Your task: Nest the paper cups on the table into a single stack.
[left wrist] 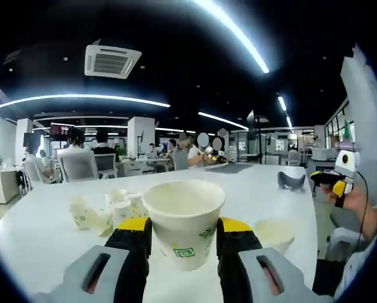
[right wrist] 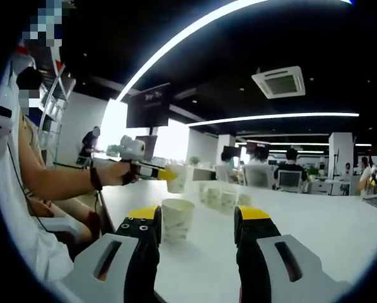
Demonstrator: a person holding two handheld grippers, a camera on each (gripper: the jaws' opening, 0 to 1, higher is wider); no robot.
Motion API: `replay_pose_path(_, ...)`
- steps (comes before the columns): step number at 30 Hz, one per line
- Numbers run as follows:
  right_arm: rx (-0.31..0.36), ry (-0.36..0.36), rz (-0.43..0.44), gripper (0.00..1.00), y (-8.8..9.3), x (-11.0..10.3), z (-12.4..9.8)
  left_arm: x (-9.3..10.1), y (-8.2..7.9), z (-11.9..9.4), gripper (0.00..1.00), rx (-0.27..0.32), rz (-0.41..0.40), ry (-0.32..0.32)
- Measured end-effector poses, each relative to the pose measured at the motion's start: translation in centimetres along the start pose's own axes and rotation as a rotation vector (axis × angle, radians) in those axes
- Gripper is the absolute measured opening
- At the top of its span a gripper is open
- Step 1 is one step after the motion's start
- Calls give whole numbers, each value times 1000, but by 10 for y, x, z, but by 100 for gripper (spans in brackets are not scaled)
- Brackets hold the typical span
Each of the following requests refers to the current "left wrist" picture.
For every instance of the dark wall display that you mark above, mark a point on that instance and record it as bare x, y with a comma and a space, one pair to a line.
62, 129

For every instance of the short ceiling light strip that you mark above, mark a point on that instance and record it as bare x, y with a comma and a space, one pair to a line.
282, 103

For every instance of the grey office chair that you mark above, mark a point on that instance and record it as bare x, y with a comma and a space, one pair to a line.
78, 165
179, 161
30, 175
106, 164

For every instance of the grey curved plastic object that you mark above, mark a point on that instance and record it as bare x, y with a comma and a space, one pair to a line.
286, 181

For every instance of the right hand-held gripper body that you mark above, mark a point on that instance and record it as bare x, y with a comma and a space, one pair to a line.
349, 168

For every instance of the person's right hand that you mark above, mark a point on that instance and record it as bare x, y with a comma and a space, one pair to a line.
360, 202

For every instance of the white table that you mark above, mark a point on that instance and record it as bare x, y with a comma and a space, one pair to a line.
43, 252

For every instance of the purple handheld device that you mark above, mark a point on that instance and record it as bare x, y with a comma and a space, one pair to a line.
349, 146

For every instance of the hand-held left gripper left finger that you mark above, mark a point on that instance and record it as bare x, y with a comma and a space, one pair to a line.
87, 277

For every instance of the small green flag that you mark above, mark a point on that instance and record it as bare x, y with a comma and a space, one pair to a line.
346, 129

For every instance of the potted green plant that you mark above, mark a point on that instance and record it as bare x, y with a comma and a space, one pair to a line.
122, 151

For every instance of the green printed paper cup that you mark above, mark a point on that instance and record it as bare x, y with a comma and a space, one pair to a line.
138, 205
122, 214
81, 217
116, 195
182, 240

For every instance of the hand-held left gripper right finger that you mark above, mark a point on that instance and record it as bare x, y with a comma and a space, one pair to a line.
280, 277

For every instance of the person's dark trousers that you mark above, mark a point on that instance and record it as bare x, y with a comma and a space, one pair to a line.
328, 277

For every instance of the dark grey cloth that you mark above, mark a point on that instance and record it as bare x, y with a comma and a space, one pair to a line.
229, 168

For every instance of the ceiling air conditioner unit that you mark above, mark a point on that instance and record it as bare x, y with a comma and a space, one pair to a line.
113, 61

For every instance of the long ceiling light strip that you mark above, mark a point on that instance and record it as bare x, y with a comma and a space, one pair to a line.
223, 120
113, 96
261, 63

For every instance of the person in white shirt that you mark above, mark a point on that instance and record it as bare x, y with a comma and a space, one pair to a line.
355, 274

